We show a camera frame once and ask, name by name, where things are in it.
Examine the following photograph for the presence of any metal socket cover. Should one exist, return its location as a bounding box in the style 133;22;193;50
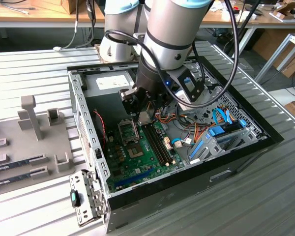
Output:
117;118;140;145

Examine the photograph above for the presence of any grey cable white plug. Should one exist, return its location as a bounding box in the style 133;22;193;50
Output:
53;0;95;52

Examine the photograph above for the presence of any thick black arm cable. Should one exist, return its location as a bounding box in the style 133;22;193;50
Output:
104;0;239;108

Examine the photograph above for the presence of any grey parts rack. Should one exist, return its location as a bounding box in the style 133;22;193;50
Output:
0;94;76;197

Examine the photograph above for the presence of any grey metal drive cage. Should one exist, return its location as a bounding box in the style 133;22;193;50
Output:
159;61;218;118

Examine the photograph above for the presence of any black case fan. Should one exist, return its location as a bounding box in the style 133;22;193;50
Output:
91;109;108;151

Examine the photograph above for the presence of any blue plastic rail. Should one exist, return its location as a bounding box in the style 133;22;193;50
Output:
188;139;205;160

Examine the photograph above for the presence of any red black twisted fan wire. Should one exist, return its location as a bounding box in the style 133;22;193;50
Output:
92;110;107;148

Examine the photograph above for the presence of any RAM stick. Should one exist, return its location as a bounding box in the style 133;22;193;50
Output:
0;172;32;189
0;158;31;173

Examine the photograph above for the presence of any thin black cable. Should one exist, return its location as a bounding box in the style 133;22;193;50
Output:
85;0;96;47

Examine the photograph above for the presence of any silver slot bracket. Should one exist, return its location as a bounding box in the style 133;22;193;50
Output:
68;169;109;226

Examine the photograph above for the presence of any blue flat data wire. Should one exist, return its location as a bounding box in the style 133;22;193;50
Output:
212;107;235;126

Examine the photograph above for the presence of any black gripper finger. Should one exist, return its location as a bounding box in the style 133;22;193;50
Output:
150;94;173;116
118;87;148;116

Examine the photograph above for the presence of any green motherboard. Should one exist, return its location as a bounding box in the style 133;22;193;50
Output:
104;119;187;193

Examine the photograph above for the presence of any orange red wire bundle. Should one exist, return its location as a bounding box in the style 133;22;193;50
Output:
156;108;211;148

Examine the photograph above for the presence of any aluminium profile frame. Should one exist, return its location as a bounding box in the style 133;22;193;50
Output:
254;33;295;84

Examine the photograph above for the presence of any white box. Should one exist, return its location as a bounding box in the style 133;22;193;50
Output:
238;8;258;21

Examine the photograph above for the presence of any brown base plate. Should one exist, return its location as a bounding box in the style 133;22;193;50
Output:
94;43;106;63

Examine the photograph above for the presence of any black teal latch handle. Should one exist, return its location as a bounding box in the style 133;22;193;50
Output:
69;188;82;207

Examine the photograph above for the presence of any CPU socket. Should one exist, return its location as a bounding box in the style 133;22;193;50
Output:
126;144;145;160

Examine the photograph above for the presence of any hard disk in blue carrier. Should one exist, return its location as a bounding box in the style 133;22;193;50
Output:
207;119;247;138

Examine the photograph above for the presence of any black stand pole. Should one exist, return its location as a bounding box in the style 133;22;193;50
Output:
223;0;263;62

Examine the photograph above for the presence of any grey metal disk bay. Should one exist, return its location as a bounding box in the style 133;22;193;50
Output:
186;119;270;166

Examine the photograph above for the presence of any CPU with silver top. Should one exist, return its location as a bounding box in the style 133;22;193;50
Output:
138;110;152;126

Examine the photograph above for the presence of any wooden desk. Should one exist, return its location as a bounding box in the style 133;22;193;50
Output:
0;0;106;28
201;0;295;31

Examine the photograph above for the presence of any black open PC case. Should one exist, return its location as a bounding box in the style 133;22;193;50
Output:
66;55;285;233

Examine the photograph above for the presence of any blue wire white plug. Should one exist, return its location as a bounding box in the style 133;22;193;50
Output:
171;138;195;149

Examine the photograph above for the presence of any open cardboard box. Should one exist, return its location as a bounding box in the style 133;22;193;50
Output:
272;1;295;23

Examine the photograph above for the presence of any grey power supply unit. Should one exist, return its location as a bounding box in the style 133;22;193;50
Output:
82;71;138;123

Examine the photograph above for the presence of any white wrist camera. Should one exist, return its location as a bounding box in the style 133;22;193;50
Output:
176;89;196;103

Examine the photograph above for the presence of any blue expansion slot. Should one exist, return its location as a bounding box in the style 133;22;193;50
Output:
114;168;155;188

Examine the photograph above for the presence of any large cardboard box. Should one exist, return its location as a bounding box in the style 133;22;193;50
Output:
252;29;295;78

